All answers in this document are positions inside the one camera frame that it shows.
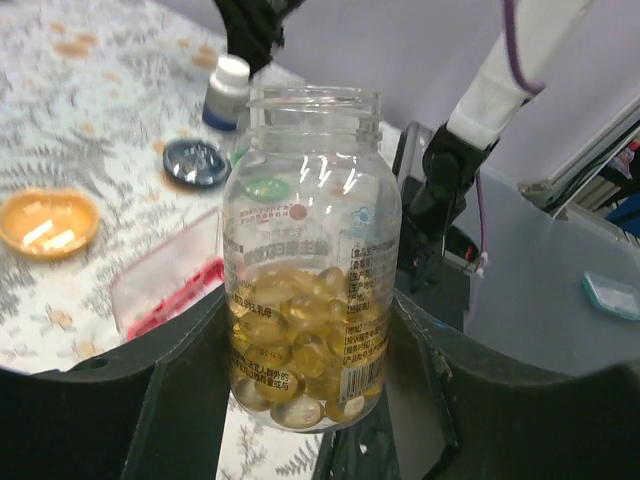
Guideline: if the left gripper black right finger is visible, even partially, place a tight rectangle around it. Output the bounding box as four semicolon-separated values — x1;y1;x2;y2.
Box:
314;294;639;479

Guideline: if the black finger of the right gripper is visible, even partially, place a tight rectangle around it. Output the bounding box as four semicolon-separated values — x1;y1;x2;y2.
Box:
213;0;304;75

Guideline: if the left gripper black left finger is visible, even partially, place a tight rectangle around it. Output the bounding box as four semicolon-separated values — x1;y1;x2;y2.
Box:
1;287;229;479

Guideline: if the red rectangular pill box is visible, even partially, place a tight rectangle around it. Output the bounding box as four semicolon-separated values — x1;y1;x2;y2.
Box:
110;209;224;342

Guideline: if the amber pill bottle gold cap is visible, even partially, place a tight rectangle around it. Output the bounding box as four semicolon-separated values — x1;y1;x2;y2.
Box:
222;86;402;433

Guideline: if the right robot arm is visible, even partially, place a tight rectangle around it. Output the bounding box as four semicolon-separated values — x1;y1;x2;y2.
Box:
247;1;591;292

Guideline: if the white capped pill bottle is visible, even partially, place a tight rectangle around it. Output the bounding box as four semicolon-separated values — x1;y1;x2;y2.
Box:
202;55;250;132

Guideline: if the floral patterned table mat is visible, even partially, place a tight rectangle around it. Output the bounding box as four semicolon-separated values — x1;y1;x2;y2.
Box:
1;1;321;479

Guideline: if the teal packet on floor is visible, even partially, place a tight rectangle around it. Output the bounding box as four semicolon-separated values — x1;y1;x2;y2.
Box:
582;271;639;321

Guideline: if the orange round pill case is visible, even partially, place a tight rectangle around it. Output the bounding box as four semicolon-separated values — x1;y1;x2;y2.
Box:
1;189;100;260

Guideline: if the aluminium frame rail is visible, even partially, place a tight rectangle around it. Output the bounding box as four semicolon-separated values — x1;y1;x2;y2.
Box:
518;94;639;218

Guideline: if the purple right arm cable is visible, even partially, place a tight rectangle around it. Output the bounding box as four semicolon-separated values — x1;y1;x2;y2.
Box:
472;0;546;279

